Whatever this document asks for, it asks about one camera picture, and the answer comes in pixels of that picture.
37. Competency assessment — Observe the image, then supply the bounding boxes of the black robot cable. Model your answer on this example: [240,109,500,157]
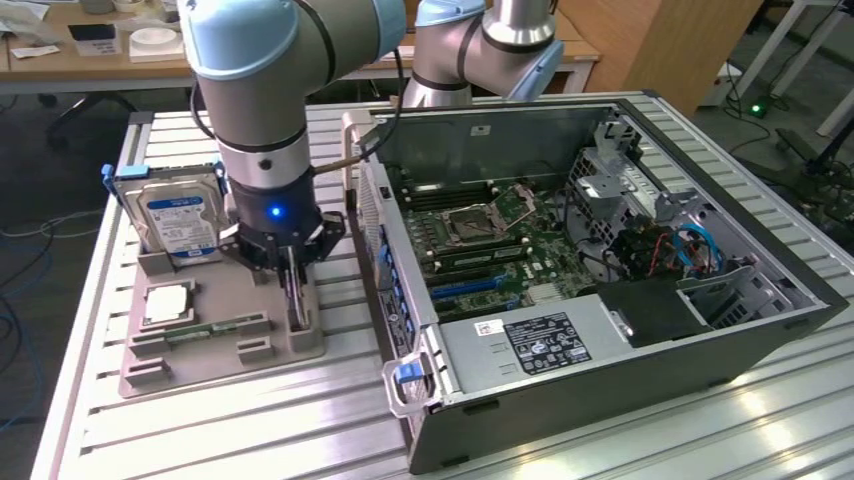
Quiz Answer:
[309,45,404,175]
[189,79,220,143]

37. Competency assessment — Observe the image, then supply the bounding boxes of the blue floor cable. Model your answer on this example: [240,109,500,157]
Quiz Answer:
[0,219,58,436]

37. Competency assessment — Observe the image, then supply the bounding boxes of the metal socket cover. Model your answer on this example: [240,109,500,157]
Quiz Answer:
[488,181,540,232]

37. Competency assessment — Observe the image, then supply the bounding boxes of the black PC case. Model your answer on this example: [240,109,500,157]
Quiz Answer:
[340,97,849,476]

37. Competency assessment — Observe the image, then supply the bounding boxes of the white table frame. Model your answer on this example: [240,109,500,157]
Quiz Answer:
[723,0,854,137]

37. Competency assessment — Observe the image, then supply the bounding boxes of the hard disk with blue bracket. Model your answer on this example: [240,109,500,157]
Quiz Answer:
[98,158,232,267]

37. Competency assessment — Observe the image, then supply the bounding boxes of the black internal wire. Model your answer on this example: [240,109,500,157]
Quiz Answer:
[557,187,625,281]

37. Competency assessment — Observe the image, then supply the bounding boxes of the wooden desk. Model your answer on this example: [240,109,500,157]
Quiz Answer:
[0,0,601,109]

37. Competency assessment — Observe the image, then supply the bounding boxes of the RAM stick with black chips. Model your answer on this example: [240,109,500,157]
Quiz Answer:
[430,241,529,275]

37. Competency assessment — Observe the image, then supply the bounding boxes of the bare green RAM stick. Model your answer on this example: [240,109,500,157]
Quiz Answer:
[161,319,242,346]

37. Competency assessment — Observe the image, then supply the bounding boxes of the CPU with silver lid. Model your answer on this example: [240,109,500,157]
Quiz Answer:
[142,285,190,325]

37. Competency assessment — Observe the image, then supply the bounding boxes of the graphics card with metal bracket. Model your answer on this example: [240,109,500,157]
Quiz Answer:
[277,243,313,334]

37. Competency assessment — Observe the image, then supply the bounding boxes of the blue data wire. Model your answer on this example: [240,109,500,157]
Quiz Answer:
[669,224,727,275]

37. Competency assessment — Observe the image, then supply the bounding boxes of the white floor cable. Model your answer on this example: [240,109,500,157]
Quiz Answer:
[0,209,105,240]

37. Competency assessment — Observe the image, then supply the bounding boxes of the clear plastic bag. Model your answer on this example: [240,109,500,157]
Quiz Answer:
[0,2,67,49]

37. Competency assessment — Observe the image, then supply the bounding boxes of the blue handle latch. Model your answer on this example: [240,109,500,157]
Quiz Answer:
[390,363,426,387]

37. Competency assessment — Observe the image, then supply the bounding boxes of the wooden cabinet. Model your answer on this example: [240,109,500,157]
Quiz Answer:
[562,0,765,116]

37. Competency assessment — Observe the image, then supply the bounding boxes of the CPU socket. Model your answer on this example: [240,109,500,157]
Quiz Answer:
[442,203,500,247]

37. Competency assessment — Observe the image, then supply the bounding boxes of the white box with black lid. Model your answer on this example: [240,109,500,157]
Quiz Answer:
[66,23,122,57]

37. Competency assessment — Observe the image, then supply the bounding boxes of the black RAM slot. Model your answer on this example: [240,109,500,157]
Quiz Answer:
[402,193,497,207]
[398,182,493,195]
[405,199,500,213]
[401,188,496,201]

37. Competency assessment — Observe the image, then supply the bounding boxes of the blue expansion slot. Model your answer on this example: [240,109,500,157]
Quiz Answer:
[428,277,508,302]

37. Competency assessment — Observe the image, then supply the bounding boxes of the silver chipset heatsink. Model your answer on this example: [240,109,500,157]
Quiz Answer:
[524,285,569,307]

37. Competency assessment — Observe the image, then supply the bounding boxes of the black floor equipment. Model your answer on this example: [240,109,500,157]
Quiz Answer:
[772,127,854,224]

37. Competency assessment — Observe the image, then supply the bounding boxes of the grey parts rack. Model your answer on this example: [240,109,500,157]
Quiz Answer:
[117,193,328,400]

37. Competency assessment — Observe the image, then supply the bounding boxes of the white round container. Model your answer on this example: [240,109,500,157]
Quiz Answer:
[126,27,186,64]

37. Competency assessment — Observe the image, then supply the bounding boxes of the green motherboard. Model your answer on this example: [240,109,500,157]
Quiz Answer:
[385,167,601,324]

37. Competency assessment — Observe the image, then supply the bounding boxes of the power strip with green light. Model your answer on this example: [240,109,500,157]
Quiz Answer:
[739,97,775,121]

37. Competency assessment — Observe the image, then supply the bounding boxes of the grey power supply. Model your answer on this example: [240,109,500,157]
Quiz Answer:
[432,293,635,399]

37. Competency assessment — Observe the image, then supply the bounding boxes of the red wire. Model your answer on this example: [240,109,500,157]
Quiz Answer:
[651,230,676,274]

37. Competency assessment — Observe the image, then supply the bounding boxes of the black chair base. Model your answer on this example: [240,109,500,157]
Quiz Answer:
[38,87,141,149]

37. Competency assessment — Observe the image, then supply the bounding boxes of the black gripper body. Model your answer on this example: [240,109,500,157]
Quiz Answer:
[230,174,322,247]

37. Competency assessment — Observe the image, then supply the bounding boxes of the black expansion slot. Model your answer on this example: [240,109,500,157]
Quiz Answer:
[424,267,513,290]

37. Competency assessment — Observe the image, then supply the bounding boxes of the metal disk bay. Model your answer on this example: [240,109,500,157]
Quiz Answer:
[675,263,799,332]
[564,144,672,236]

